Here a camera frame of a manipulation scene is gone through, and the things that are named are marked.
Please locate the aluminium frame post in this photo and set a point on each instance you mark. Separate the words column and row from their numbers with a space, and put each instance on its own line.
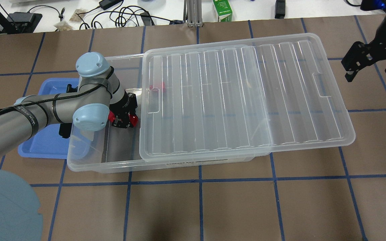
column 193, row 13

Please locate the clear plastic box lid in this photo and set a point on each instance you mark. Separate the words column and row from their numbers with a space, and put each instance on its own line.
column 305, row 109

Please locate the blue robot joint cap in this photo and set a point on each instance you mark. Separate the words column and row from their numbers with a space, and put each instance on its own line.
column 20, row 219

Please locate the red block upper left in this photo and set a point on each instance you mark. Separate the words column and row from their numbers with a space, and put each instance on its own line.
column 159, row 86

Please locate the black device on bench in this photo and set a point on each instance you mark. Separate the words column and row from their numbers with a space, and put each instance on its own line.
column 18, row 22

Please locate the black box on bench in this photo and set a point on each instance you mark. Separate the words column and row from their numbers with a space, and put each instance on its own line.
column 279, row 12

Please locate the black power adapter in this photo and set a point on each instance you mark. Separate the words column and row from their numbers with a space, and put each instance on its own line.
column 106, row 4

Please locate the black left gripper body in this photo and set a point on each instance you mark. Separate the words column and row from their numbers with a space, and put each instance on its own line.
column 127, row 104

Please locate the clear plastic storage box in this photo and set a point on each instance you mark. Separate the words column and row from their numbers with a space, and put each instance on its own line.
column 119, row 147

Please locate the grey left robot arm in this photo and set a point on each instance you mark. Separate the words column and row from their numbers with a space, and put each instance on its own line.
column 100, row 98

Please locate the blue plastic tray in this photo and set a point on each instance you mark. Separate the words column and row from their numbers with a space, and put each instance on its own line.
column 47, row 143

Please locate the green white carton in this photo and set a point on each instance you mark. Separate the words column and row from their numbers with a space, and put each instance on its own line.
column 223, row 10

